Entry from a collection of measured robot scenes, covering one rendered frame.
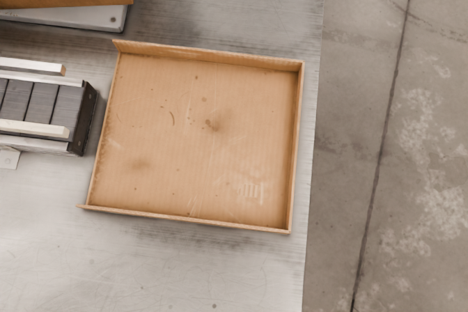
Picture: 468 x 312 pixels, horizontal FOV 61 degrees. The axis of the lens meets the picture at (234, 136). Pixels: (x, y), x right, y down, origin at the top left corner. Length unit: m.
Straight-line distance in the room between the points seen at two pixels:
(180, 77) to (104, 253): 0.29
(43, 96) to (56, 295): 0.28
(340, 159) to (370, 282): 0.43
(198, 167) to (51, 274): 0.26
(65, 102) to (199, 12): 0.26
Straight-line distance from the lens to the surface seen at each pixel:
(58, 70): 0.56
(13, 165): 0.69
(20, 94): 0.67
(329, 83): 1.60
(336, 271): 1.48
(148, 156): 0.62
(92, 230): 0.64
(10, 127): 0.62
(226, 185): 0.60
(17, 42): 0.77
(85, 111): 0.64
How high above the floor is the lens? 1.43
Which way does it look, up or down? 75 degrees down
